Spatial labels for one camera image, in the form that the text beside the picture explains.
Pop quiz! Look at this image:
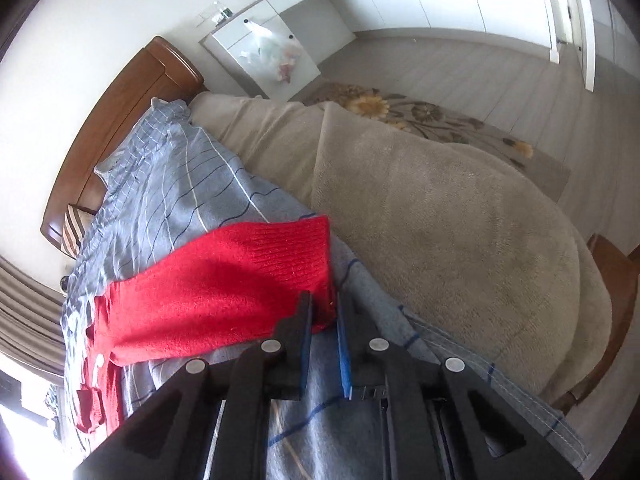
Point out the wooden bed footboard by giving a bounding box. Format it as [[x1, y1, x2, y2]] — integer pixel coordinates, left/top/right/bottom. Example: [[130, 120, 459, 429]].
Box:
[[550, 234, 640, 416]]

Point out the white door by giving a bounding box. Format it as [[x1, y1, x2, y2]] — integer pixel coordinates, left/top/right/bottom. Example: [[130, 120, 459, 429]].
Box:
[[565, 0, 598, 93]]

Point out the striped pillow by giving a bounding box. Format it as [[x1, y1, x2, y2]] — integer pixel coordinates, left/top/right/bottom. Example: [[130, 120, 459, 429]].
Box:
[[62, 204, 96, 258]]

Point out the wooden bed headboard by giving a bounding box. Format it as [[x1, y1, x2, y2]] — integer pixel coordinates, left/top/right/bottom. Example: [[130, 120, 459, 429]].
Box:
[[40, 35, 206, 260]]

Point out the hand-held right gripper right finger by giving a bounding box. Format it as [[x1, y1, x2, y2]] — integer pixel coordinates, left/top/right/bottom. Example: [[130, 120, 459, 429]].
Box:
[[336, 290, 586, 480]]

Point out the clear plastic bag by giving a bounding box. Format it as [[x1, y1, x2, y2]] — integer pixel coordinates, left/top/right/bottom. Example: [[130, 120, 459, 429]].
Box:
[[237, 20, 303, 83]]

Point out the red knit sweater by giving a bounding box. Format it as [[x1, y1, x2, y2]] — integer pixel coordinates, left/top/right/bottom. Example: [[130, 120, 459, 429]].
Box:
[[75, 215, 337, 433]]

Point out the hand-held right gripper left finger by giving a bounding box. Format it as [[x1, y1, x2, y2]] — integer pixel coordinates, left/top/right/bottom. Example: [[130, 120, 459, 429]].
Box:
[[75, 291, 314, 480]]

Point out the beige fleece blanket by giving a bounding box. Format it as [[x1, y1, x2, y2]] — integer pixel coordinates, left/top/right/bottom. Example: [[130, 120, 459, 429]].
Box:
[[190, 91, 613, 401]]

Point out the floral rug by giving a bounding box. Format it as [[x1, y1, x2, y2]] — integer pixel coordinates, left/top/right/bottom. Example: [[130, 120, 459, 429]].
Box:
[[305, 82, 571, 206]]

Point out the brown curtain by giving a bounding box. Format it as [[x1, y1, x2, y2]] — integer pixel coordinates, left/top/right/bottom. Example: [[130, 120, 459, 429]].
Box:
[[0, 255, 68, 361]]

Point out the white desk cabinet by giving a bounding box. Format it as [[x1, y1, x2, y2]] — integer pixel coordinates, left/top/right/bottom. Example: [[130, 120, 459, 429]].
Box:
[[200, 0, 358, 101]]

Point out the blue checked blanket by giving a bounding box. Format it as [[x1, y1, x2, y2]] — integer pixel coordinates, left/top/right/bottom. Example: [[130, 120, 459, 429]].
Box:
[[60, 97, 591, 480]]

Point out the bright window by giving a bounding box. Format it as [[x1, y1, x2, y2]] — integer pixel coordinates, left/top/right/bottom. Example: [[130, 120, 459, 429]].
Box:
[[0, 355, 66, 466]]

